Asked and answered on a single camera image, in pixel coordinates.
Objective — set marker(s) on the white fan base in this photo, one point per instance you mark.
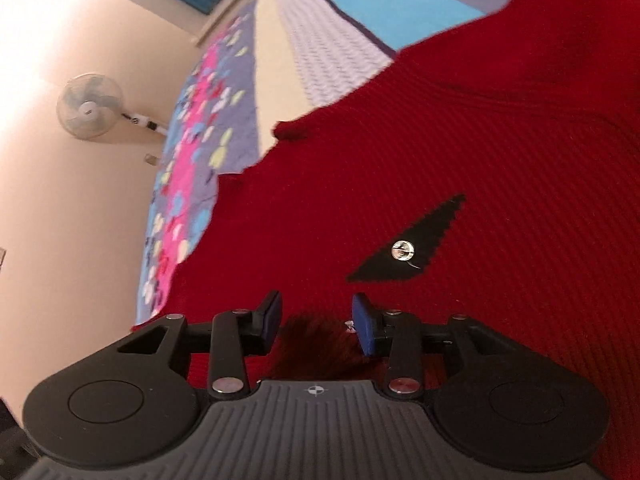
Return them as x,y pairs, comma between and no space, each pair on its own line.
89,106

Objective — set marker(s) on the floral fleece blanket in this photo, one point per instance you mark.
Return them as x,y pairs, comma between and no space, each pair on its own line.
320,35

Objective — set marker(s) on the red knit sweater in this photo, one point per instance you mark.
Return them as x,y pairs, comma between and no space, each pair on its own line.
450,170

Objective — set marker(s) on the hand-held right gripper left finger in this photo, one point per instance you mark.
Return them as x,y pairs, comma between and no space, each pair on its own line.
271,321

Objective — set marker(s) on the wall socket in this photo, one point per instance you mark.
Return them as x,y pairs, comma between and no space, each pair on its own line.
151,159

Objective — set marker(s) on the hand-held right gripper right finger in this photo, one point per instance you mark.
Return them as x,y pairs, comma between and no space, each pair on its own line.
363,327

